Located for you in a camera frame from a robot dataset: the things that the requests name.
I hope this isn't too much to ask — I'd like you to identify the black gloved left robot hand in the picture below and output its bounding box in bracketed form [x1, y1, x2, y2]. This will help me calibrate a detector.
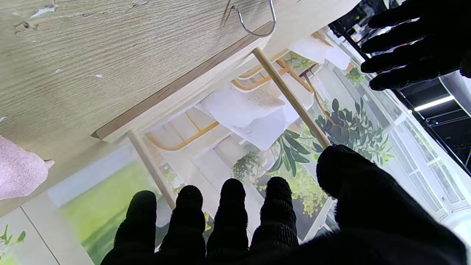
[360, 0, 471, 91]

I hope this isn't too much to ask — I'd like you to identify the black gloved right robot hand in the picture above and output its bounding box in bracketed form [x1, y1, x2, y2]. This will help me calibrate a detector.
[100, 144, 468, 265]

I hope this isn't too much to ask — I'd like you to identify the pink hanger with metal hook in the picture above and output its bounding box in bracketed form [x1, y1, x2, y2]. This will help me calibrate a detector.
[231, 0, 277, 38]

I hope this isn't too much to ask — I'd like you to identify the pink square towel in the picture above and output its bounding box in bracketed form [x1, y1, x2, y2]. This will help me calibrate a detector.
[0, 135, 55, 201]

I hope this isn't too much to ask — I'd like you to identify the wooden tabletop drying rack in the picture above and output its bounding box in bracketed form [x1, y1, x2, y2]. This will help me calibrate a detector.
[91, 21, 332, 211]

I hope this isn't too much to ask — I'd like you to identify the printed garden room backdrop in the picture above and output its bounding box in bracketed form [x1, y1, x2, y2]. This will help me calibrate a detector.
[0, 0, 471, 265]

